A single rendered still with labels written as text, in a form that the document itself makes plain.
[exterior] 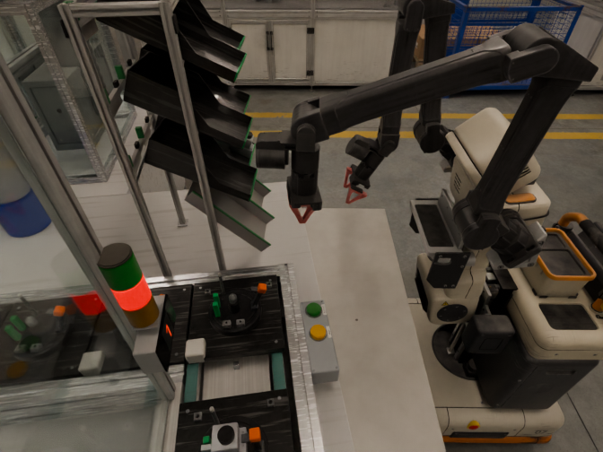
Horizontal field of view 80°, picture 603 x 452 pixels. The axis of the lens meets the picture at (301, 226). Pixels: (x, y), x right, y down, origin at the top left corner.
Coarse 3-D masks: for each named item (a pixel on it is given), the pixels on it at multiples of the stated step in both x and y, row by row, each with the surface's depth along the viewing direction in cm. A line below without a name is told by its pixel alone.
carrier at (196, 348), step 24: (216, 288) 103; (240, 288) 101; (192, 312) 97; (216, 312) 93; (240, 312) 95; (264, 312) 97; (192, 336) 92; (216, 336) 92; (240, 336) 92; (264, 336) 92; (192, 360) 87; (216, 360) 89
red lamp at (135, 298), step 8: (144, 280) 57; (136, 288) 55; (144, 288) 57; (120, 296) 55; (128, 296) 55; (136, 296) 56; (144, 296) 57; (120, 304) 57; (128, 304) 56; (136, 304) 57; (144, 304) 58
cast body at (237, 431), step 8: (224, 424) 66; (232, 424) 66; (216, 432) 65; (224, 432) 64; (232, 432) 64; (240, 432) 68; (216, 440) 64; (224, 440) 63; (232, 440) 64; (240, 440) 67; (208, 448) 66; (216, 448) 63; (224, 448) 63; (232, 448) 63; (240, 448) 66
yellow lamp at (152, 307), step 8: (152, 296) 60; (152, 304) 60; (128, 312) 58; (136, 312) 58; (144, 312) 59; (152, 312) 60; (128, 320) 60; (136, 320) 59; (144, 320) 60; (152, 320) 61
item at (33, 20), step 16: (0, 0) 166; (32, 0) 121; (48, 0) 128; (32, 16) 118; (32, 32) 121; (48, 48) 124; (112, 48) 185; (48, 64) 127; (64, 80) 132; (64, 96) 135; (80, 112) 143; (80, 128) 145; (128, 128) 196; (96, 160) 154; (112, 160) 170; (96, 176) 160
